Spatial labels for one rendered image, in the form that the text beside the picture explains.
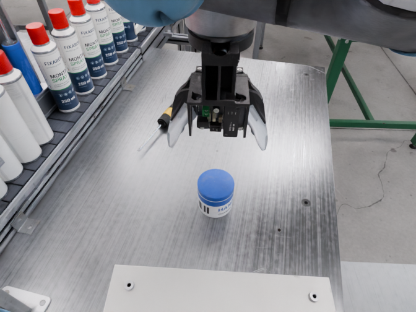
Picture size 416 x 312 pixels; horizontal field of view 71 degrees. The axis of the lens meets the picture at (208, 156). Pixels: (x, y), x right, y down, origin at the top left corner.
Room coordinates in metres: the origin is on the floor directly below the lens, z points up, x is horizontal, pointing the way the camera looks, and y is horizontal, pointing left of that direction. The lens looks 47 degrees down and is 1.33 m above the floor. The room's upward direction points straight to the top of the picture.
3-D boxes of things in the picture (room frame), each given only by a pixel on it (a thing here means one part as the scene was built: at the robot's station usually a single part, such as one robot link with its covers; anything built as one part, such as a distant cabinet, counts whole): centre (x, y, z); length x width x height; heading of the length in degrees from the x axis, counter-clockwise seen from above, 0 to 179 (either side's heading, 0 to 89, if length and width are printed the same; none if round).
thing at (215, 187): (0.33, -0.01, 0.87); 0.07 x 0.07 x 0.07
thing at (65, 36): (0.66, 0.33, 0.98); 0.05 x 0.05 x 0.20
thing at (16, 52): (0.56, 0.40, 0.98); 0.03 x 0.03 x 0.16
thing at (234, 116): (0.30, -0.01, 1.14); 0.09 x 0.08 x 0.12; 177
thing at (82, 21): (0.73, 0.31, 0.98); 0.05 x 0.05 x 0.20
